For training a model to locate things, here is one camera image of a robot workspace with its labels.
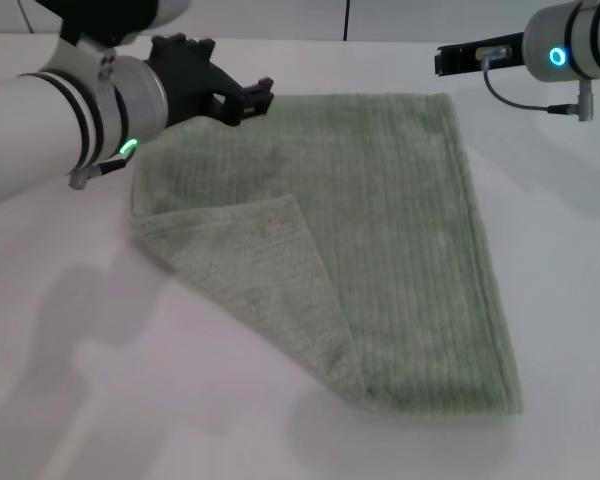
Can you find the light green ribbed towel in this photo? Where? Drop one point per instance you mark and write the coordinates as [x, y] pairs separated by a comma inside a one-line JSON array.
[[380, 225]]

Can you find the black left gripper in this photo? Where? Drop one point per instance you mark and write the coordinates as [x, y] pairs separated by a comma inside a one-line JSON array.
[[190, 80]]

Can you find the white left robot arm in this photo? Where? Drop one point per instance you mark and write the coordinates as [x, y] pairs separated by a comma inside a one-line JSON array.
[[30, 125]]

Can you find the black left wrist camera housing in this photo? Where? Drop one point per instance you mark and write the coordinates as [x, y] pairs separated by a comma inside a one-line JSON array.
[[105, 20]]

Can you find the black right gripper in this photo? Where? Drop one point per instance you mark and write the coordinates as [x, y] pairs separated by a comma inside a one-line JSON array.
[[500, 59]]

